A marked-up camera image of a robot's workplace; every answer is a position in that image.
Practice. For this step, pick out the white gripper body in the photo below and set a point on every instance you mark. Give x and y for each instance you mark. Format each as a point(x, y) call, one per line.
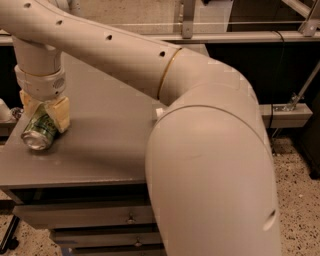
point(39, 85)

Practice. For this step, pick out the grey metal frame rail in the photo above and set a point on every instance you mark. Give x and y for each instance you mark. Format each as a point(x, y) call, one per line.
point(250, 35)

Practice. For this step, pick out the black stand leg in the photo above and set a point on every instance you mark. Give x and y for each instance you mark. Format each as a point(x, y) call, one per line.
point(9, 240)

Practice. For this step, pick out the clear plastic water bottle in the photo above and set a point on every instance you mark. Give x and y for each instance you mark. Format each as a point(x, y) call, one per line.
point(159, 112)

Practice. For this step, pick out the grey drawer cabinet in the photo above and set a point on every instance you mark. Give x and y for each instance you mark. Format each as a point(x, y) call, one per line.
point(89, 190)

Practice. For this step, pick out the white object at left edge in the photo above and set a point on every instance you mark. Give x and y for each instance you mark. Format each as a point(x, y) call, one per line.
point(5, 112)

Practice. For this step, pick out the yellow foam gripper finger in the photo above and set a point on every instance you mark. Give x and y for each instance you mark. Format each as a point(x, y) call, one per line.
point(30, 105)
point(59, 111)

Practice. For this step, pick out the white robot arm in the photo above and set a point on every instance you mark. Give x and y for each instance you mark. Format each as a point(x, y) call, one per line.
point(208, 165)

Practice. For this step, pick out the green soda can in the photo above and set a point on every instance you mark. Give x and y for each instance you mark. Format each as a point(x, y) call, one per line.
point(40, 132)

